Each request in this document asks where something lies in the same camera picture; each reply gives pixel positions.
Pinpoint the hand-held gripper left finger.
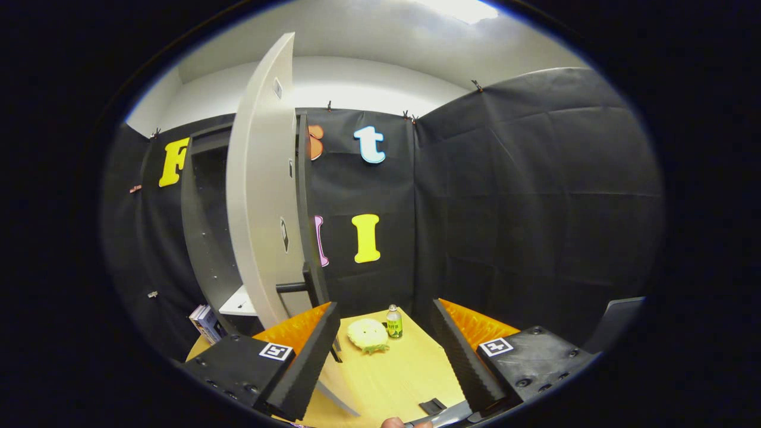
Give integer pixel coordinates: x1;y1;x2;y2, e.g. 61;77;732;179
178;301;342;421

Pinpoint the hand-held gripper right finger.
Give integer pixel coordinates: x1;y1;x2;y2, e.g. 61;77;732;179
430;298;597;417

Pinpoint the dark grey shoe cabinet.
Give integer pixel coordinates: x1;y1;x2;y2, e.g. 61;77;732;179
180;122;265;336

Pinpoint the beige shoe cabinet door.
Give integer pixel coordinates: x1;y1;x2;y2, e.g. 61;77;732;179
226;33;361;417

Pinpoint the grey flat bar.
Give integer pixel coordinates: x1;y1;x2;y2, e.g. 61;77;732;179
404;400;476;427

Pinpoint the yellow fluffy round pad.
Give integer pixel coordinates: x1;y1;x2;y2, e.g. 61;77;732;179
347;318;391;355

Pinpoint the blue cover book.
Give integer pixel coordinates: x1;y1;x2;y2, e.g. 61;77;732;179
199;306;229;345

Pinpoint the white cover book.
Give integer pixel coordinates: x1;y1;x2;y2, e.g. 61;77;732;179
189;304;209;343

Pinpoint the grey chair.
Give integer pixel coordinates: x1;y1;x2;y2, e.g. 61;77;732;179
586;296;647;356

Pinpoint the black backdrop cloth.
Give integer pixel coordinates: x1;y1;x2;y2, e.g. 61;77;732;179
101;67;663;369

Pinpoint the long ceiling light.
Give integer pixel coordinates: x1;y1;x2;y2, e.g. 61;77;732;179
416;0;500;24

